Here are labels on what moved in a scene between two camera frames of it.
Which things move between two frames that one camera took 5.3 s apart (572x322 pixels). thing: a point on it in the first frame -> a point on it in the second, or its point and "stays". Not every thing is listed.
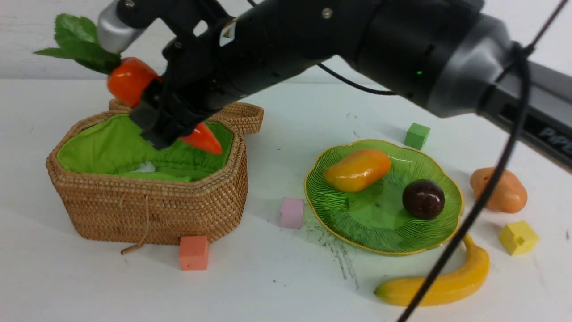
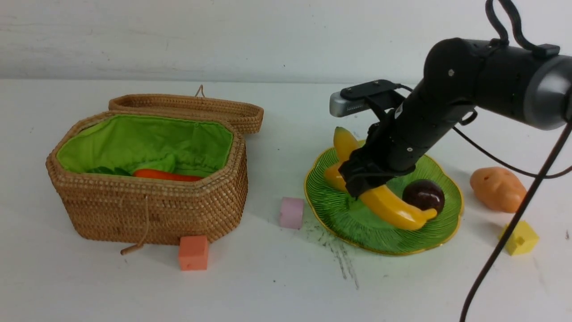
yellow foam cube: (518, 238) stays
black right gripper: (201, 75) -> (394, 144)
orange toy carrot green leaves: (77, 38) -> (149, 173)
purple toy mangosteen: (423, 199) stays
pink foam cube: (291, 212) stays
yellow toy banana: (443, 288) -> (380, 199)
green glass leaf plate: (374, 218) stays
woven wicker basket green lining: (111, 184) stays
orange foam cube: (193, 252) stays
